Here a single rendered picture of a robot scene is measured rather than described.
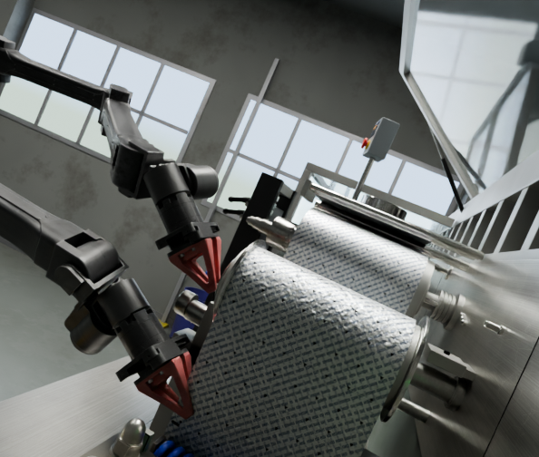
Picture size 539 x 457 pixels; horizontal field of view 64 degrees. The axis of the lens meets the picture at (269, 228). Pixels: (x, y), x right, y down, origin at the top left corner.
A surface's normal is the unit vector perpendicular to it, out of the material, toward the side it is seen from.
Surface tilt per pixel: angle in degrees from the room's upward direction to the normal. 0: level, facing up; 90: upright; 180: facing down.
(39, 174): 90
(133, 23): 90
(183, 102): 90
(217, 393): 90
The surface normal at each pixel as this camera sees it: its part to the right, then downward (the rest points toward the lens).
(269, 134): -0.14, -0.04
